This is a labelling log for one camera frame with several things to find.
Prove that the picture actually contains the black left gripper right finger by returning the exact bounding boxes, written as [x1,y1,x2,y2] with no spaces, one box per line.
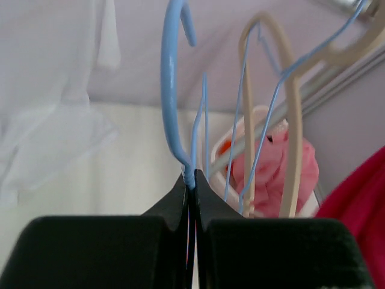
[194,170,375,288]

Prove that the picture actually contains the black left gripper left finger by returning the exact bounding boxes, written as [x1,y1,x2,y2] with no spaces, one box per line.
[1,179,189,288]

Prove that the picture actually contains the pink t shirt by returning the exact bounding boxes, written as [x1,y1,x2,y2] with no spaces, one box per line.
[233,131,319,218]

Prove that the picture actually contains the magenta t shirt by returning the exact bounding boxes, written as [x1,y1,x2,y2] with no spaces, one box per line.
[315,148,384,288]

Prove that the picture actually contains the beige plastic hanger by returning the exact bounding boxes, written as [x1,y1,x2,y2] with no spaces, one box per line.
[238,0,385,219]

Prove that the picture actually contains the orange t shirt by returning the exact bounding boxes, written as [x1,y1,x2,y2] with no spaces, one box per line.
[217,139,232,156]

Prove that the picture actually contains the white perforated plastic basket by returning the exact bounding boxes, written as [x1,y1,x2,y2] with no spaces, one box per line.
[210,105,288,217]

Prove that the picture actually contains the silver rack upright pole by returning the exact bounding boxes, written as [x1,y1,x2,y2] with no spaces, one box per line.
[208,66,356,179]

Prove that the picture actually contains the pale pink tank top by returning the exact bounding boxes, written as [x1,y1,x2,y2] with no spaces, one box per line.
[1,1,120,207]

